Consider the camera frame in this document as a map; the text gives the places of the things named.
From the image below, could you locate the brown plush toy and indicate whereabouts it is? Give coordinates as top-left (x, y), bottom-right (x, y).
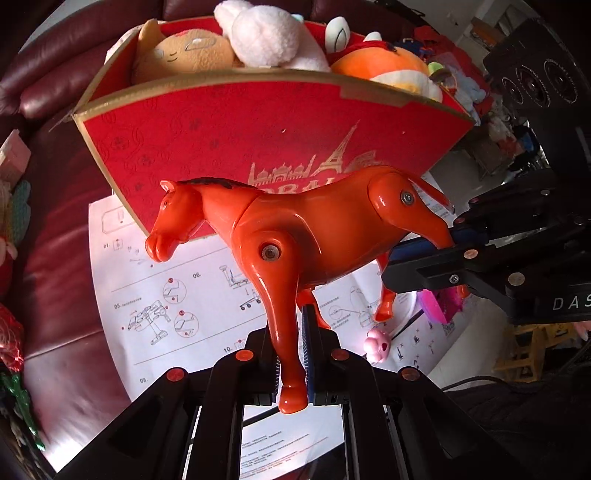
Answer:
top-left (131, 19), bottom-right (238, 85)

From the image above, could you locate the small pink pig toy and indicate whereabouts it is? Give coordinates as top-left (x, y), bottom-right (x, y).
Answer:
top-left (363, 328), bottom-right (391, 364)

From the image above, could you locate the white plush bear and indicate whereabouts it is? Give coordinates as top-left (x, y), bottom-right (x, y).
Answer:
top-left (213, 1), bottom-right (331, 73)

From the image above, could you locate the white instruction sheet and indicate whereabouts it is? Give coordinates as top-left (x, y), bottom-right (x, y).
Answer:
top-left (87, 172), bottom-right (468, 480)

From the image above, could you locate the white thin headband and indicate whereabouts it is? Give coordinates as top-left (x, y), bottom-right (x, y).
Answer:
top-left (387, 292), bottom-right (417, 338)

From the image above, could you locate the red gift box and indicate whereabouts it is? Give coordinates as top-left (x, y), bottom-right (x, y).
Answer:
top-left (73, 37), bottom-right (473, 231)

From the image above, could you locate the dark red leather sofa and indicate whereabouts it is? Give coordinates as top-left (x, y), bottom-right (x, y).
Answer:
top-left (0, 0), bottom-right (417, 462)

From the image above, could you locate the orange carrot plush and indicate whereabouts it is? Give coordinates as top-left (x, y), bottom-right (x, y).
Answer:
top-left (325, 16), bottom-right (443, 103)

